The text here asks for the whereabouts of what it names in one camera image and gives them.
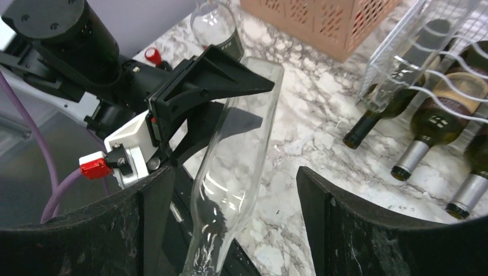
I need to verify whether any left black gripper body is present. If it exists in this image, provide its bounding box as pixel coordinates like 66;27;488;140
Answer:
145;57;197;167

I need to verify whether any small red-capped bottle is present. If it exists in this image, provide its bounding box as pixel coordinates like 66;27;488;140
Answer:
144;47;172;72

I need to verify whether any peach plastic crate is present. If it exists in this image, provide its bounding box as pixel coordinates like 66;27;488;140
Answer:
240;0;400;62

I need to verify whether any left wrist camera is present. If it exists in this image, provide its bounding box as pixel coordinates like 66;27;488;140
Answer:
79;110;158;189

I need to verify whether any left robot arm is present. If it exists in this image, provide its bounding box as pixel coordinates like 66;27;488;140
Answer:
1;1;275;275

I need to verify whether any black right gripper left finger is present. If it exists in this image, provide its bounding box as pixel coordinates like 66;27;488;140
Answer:
1;167;175;275

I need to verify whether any green Primitivo wine bottle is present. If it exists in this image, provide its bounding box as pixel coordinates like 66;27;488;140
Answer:
445;124;487;220

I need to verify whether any green wine bottle silver neck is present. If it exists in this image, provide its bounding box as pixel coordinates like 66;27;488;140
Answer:
391;44;487;181

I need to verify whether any clear bottle silver cap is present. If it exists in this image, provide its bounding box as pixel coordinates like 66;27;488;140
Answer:
190;1;245;60

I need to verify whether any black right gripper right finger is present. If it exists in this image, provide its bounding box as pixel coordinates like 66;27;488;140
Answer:
296;166;487;275

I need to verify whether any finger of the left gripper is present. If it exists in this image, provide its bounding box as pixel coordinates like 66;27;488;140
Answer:
170;102;263;167
184;45;275;106

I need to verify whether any white wire wine rack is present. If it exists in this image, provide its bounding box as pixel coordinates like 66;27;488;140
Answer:
355;0;488;127

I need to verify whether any small clear glass bottle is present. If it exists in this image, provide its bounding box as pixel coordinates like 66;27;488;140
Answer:
182;57;284;275

